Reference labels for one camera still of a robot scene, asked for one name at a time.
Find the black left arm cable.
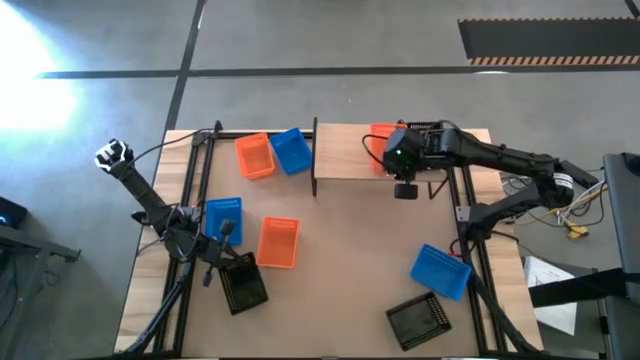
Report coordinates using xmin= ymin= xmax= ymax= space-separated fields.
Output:
xmin=128 ymin=119 xmax=224 ymax=166

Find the black power strip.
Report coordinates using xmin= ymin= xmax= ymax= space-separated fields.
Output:
xmin=558 ymin=159 xmax=600 ymax=189

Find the orange plastic basket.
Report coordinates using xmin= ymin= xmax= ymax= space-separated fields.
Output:
xmin=255 ymin=215 xmax=301 ymax=270
xmin=368 ymin=122 xmax=404 ymax=174
xmin=233 ymin=132 xmax=277 ymax=181

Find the white paper sheet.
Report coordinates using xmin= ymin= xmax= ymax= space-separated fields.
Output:
xmin=523 ymin=255 xmax=579 ymax=337

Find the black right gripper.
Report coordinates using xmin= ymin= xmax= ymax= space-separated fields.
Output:
xmin=382 ymin=127 xmax=428 ymax=201

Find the black flat bar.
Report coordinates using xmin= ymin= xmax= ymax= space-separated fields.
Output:
xmin=528 ymin=268 xmax=640 ymax=308

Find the blue plastic basket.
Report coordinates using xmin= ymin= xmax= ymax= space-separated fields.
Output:
xmin=203 ymin=196 xmax=244 ymax=247
xmin=268 ymin=127 xmax=314 ymax=177
xmin=409 ymin=243 xmax=473 ymax=303

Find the black device with blue light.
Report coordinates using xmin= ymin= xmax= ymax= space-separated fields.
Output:
xmin=0 ymin=195 xmax=29 ymax=230

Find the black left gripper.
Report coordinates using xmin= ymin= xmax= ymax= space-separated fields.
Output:
xmin=199 ymin=218 xmax=255 ymax=289

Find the wooden shelf with black legs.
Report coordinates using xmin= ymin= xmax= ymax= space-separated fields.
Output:
xmin=310 ymin=117 xmax=451 ymax=200

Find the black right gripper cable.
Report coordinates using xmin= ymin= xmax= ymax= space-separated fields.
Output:
xmin=362 ymin=133 xmax=389 ymax=169

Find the black aluminium rig frame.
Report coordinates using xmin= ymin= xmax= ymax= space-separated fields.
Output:
xmin=117 ymin=119 xmax=544 ymax=360

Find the dark metal stand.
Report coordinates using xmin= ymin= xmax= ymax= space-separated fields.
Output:
xmin=0 ymin=224 xmax=82 ymax=360

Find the yellow cable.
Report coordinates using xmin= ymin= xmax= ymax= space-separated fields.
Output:
xmin=519 ymin=184 xmax=609 ymax=226

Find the black mat with striped edge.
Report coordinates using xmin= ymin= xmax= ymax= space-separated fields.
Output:
xmin=458 ymin=17 xmax=640 ymax=67

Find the black plastic basket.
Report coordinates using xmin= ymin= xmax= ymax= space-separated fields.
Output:
xmin=385 ymin=291 xmax=453 ymax=352
xmin=217 ymin=251 xmax=270 ymax=317

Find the dark grey desk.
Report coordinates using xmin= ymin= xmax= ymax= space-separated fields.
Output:
xmin=601 ymin=152 xmax=640 ymax=360

